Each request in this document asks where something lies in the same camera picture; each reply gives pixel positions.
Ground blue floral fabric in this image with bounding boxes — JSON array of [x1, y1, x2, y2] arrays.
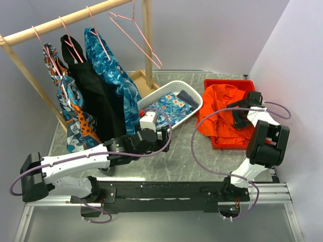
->
[[148, 92, 193, 126]]

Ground pink hanger with blue garment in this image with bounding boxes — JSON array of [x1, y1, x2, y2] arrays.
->
[[86, 6, 111, 60]]

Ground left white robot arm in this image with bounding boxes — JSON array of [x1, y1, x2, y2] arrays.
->
[[20, 128, 170, 203]]

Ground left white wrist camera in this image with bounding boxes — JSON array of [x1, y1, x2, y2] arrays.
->
[[139, 111, 158, 132]]

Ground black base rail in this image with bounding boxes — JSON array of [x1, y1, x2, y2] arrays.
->
[[69, 180, 252, 218]]

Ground black shorts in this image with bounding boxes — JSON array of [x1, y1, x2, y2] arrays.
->
[[61, 34, 126, 142]]

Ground dark grey folded fabric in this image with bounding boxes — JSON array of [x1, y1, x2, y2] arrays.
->
[[177, 90, 199, 109]]

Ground orange blue patterned shorts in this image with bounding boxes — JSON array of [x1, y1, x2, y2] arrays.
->
[[43, 43, 101, 153]]

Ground red plastic bin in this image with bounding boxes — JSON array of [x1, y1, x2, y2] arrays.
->
[[197, 79, 255, 150]]

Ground purple cable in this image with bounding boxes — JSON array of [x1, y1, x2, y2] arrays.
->
[[9, 107, 173, 224], [190, 101, 292, 220]]

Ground blue leaf print shorts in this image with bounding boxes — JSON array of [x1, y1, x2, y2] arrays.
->
[[84, 27, 141, 135]]

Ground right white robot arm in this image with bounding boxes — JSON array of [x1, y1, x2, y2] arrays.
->
[[221, 91, 290, 201]]

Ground aluminium frame rail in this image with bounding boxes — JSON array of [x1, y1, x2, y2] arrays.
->
[[14, 183, 304, 241]]

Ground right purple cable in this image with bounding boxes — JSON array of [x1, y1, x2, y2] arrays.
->
[[190, 101, 292, 220]]

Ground white perforated plastic basket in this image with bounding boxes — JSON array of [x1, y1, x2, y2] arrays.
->
[[138, 80, 203, 129]]

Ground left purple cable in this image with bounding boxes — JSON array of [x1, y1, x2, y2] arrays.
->
[[9, 107, 173, 224]]

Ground wooden clothes rack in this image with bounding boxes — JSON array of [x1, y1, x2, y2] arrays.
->
[[1, 1, 162, 131]]

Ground pink hanger with black garment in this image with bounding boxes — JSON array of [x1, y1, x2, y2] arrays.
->
[[59, 16, 84, 63]]

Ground pink hanger with patterned garment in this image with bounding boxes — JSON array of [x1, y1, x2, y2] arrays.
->
[[32, 26, 62, 76]]

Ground pink wire hanger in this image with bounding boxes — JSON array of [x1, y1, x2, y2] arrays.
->
[[109, 1, 163, 70]]

